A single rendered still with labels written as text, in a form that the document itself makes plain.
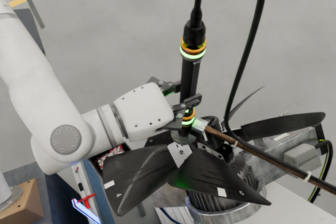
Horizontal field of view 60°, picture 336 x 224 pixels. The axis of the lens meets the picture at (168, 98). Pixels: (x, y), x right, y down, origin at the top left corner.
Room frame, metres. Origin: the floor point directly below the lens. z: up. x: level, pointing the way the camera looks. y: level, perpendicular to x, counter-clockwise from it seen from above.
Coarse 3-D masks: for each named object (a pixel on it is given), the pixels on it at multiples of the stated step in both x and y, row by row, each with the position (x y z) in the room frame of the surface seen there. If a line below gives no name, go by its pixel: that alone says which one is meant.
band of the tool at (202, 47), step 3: (180, 42) 0.33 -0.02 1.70; (183, 42) 0.35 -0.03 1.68; (204, 42) 0.33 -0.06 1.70; (183, 45) 0.32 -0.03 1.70; (186, 45) 0.35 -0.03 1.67; (201, 45) 0.35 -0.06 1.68; (204, 45) 0.32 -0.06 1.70; (183, 48) 0.32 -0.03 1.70; (186, 48) 0.32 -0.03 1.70; (201, 48) 0.32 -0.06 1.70; (189, 51) 0.31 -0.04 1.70; (192, 51) 0.31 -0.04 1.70; (195, 51) 0.31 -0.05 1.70; (198, 51) 0.31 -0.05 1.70; (198, 54) 0.31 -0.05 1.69; (198, 57) 0.31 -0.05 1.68
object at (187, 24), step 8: (192, 8) 0.33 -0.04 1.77; (200, 8) 0.33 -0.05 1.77; (192, 16) 0.33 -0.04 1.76; (200, 16) 0.33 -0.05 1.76; (192, 24) 0.33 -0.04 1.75; (200, 24) 0.33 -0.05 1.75; (184, 32) 0.33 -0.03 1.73; (192, 32) 0.32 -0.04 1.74; (200, 32) 0.32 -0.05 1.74; (184, 40) 0.32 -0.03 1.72; (192, 40) 0.32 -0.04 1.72; (200, 40) 0.32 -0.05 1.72; (184, 128) 0.32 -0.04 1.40; (184, 136) 0.32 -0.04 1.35
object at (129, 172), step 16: (160, 144) 0.36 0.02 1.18; (112, 160) 0.32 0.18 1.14; (128, 160) 0.32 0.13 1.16; (144, 160) 0.31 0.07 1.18; (160, 160) 0.31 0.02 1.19; (112, 176) 0.27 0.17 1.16; (128, 176) 0.26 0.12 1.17; (144, 176) 0.26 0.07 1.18; (160, 176) 0.26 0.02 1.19; (112, 192) 0.21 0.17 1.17; (128, 192) 0.21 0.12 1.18; (144, 192) 0.21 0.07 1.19; (112, 208) 0.17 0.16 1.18; (128, 208) 0.16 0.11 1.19
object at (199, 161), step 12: (192, 156) 0.26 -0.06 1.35; (204, 156) 0.27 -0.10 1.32; (216, 156) 0.29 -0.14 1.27; (180, 168) 0.22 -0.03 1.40; (192, 168) 0.22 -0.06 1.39; (204, 168) 0.22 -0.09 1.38; (216, 168) 0.23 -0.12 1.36; (228, 168) 0.24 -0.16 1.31; (180, 180) 0.18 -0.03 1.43; (192, 180) 0.18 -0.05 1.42; (204, 180) 0.18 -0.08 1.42; (216, 180) 0.18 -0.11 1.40; (228, 180) 0.19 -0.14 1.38; (240, 180) 0.20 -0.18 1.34; (204, 192) 0.15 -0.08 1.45; (216, 192) 0.15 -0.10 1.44; (228, 192) 0.15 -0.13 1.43; (252, 192) 0.16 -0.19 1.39; (264, 204) 0.13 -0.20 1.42
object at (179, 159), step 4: (172, 144) 0.36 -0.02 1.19; (168, 148) 0.35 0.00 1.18; (172, 148) 0.35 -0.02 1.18; (176, 148) 0.35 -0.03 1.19; (180, 148) 0.35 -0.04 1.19; (184, 148) 0.35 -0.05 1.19; (188, 148) 0.35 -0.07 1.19; (172, 152) 0.33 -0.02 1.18; (176, 152) 0.33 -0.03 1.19; (184, 152) 0.33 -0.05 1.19; (188, 152) 0.33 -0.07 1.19; (172, 156) 0.32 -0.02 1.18; (176, 156) 0.32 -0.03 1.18; (180, 156) 0.32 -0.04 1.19; (184, 156) 0.32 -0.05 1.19; (176, 160) 0.31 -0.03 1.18; (180, 160) 0.31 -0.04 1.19; (176, 164) 0.30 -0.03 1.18; (180, 164) 0.30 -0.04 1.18
